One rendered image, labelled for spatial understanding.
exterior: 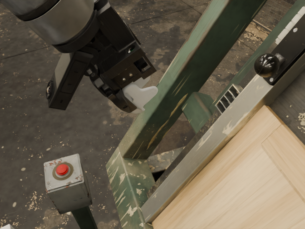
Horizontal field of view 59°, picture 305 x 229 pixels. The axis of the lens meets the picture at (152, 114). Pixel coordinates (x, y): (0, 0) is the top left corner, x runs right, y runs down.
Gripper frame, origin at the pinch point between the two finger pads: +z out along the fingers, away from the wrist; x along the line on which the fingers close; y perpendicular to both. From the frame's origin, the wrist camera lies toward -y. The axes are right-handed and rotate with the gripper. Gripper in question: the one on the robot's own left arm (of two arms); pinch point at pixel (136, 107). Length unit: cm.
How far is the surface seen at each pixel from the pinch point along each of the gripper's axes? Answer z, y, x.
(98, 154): 121, -73, 83
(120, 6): 175, -5, 316
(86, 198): 41, -40, 12
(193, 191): 30.8, -3.3, -7.9
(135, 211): 39.9, -23.9, -1.2
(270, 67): 0.5, 21.7, -7.3
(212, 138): 21.9, 8.2, -2.3
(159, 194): 34.5, -13.0, -2.5
